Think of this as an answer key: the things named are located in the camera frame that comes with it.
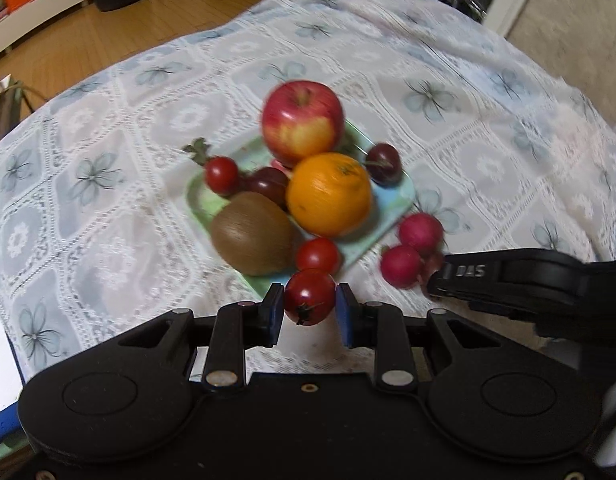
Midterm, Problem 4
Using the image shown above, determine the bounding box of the pink radish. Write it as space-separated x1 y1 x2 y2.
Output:
380 245 423 289
398 212 445 256

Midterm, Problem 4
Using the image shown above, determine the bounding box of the brown kiwi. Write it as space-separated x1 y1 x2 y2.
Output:
210 191 299 277

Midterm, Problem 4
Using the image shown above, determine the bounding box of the white lace floral tablecloth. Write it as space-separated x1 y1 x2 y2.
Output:
0 0 616 396

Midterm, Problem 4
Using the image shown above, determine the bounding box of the blue fabric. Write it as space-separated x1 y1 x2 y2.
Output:
0 400 25 447

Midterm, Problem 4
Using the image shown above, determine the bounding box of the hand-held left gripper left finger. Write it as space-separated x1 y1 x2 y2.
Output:
118 283 285 394

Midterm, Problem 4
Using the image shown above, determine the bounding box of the dark cherry on plate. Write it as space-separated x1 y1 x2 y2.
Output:
363 143 403 187

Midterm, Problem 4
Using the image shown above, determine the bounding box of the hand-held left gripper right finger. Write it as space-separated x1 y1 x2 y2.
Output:
336 283 502 394

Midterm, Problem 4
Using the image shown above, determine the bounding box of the red tomato with calyx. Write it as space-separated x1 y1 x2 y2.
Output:
284 269 337 327

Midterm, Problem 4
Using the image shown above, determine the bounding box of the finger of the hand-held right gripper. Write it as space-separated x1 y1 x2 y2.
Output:
426 251 505 307

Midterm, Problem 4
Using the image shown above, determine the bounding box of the dark cherry behind kiwi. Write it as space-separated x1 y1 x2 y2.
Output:
245 166 290 211

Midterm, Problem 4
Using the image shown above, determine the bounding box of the orange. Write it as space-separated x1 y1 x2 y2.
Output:
286 152 373 238

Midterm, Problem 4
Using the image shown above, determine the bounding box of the red cherry tomato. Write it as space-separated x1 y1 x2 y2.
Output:
295 237 342 276

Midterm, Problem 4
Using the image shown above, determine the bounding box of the light green plate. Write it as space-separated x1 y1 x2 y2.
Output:
185 120 416 291

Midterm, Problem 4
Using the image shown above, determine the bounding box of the white low shelf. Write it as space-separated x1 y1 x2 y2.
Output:
0 0 96 63

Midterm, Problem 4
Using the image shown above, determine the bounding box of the red tomato with green stem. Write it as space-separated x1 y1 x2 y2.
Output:
182 138 240 197

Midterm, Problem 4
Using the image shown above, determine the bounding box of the red apple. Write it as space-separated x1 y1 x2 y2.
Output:
260 81 345 170

